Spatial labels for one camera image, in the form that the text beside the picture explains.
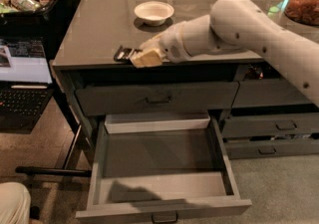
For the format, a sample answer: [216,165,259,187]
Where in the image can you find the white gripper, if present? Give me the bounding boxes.
[130,22,190,68]

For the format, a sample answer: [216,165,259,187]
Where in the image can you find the black rxbar chocolate wrapper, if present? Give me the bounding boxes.
[114,46,140,64]

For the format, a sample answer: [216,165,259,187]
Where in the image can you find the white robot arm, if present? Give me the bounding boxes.
[130,0,319,106]

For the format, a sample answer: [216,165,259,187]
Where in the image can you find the grey top left drawer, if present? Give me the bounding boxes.
[75,82,238,116]

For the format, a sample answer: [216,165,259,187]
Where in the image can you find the open grey middle drawer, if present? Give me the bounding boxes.
[76,119,251,224]

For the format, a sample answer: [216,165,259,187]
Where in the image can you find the grey bottom right drawer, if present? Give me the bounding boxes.
[224,138,319,159]

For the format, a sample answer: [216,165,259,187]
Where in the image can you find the grey middle right drawer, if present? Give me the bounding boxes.
[222,112,319,138]

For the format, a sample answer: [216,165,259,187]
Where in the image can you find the white paper bowl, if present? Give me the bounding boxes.
[135,1,174,26]

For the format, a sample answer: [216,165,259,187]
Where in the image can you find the black bin of snacks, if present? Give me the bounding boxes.
[0,0,80,60]

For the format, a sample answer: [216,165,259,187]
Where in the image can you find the black laptop computer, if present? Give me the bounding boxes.
[0,39,53,133]

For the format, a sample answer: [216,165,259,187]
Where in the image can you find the person's knee beige trousers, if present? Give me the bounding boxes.
[0,182,31,224]

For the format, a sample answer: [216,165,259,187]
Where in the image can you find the black cart stand frame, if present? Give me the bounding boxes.
[15,78,93,178]

